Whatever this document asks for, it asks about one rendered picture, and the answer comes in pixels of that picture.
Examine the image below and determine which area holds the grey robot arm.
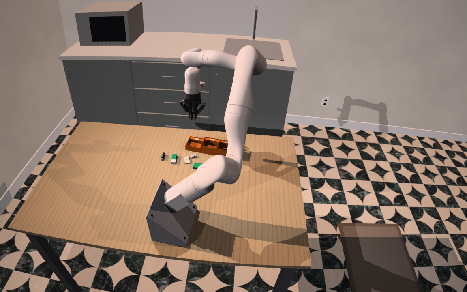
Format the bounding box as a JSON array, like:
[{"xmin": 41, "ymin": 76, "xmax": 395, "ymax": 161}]
[{"xmin": 164, "ymin": 45, "xmax": 267, "ymax": 212}]

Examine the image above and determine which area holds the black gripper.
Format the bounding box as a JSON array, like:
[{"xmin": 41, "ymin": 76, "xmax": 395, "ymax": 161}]
[{"xmin": 180, "ymin": 92, "xmax": 206, "ymax": 120}]

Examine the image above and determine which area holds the orange rack of three bins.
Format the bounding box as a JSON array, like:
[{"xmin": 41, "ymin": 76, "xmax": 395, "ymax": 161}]
[{"xmin": 186, "ymin": 136, "xmax": 228, "ymax": 156}]

